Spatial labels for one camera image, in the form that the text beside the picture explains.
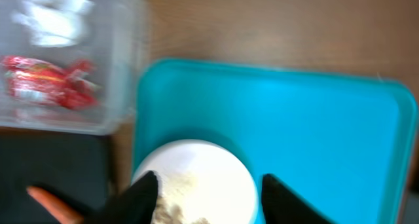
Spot orange carrot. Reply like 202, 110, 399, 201
26, 186, 84, 224

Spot red snack wrapper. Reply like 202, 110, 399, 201
1, 56, 97, 110

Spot white napkin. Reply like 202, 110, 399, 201
11, 0, 94, 48

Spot clear plastic bin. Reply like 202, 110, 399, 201
1, 0, 149, 135

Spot peanut food scraps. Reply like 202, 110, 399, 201
151, 173, 209, 224

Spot white plate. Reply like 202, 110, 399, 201
132, 140, 259, 224

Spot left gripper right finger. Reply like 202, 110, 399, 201
261, 174, 331, 224

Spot teal serving tray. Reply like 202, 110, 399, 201
133, 58, 418, 223

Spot black tray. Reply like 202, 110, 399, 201
1, 132, 114, 223

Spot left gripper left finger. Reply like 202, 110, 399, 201
83, 171, 158, 224

